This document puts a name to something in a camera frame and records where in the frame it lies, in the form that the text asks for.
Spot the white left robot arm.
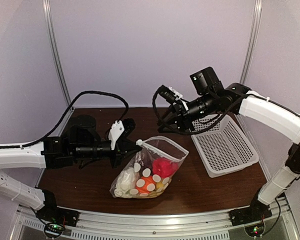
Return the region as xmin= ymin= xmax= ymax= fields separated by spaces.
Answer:
xmin=0 ymin=115 xmax=141 ymax=222

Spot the white toy cauliflower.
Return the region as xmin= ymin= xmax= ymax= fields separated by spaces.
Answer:
xmin=114 ymin=167 xmax=138 ymax=199

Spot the yellow toy mango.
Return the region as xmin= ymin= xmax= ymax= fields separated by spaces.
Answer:
xmin=147 ymin=190 xmax=164 ymax=198

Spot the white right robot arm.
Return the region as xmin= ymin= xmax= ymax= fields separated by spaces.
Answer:
xmin=152 ymin=66 xmax=300 ymax=221

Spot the aluminium frame post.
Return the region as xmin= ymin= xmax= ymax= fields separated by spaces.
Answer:
xmin=41 ymin=0 xmax=74 ymax=112
xmin=239 ymin=0 xmax=263 ymax=85

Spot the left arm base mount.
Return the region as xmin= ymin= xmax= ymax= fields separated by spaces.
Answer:
xmin=33 ymin=207 xmax=80 ymax=239

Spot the left aluminium frame post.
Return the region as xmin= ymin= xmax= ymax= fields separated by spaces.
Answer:
xmin=41 ymin=0 xmax=74 ymax=112

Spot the orange toy pumpkin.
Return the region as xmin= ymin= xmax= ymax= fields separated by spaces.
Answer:
xmin=135 ymin=176 xmax=156 ymax=194

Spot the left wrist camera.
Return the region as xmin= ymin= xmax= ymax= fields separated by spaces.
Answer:
xmin=108 ymin=118 xmax=136 ymax=151

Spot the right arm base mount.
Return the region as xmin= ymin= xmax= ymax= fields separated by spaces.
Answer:
xmin=228 ymin=206 xmax=273 ymax=238

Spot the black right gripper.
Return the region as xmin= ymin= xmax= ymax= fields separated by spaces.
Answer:
xmin=156 ymin=91 xmax=217 ymax=134

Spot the white perforated plastic basket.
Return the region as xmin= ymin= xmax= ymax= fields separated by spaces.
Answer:
xmin=191 ymin=115 xmax=259 ymax=178

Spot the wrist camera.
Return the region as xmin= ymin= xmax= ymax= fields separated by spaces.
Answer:
xmin=108 ymin=118 xmax=136 ymax=151
xmin=158 ymin=85 xmax=189 ymax=105

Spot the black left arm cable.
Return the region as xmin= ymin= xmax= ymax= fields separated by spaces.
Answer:
xmin=0 ymin=90 xmax=130 ymax=151

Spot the right aluminium frame post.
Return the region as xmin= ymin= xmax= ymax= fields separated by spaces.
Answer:
xmin=239 ymin=0 xmax=263 ymax=85

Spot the red toy bell pepper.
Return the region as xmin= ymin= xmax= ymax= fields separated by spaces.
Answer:
xmin=152 ymin=157 xmax=179 ymax=178

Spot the clear polka dot zip bag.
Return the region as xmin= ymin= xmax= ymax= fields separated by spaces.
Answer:
xmin=110 ymin=136 xmax=189 ymax=199

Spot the yellow toy lemon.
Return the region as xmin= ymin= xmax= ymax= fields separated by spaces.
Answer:
xmin=155 ymin=182 xmax=165 ymax=192

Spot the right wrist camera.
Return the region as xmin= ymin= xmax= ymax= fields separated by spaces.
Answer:
xmin=158 ymin=85 xmax=189 ymax=105

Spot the front aluminium rail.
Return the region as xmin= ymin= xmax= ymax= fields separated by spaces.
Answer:
xmin=7 ymin=196 xmax=300 ymax=240

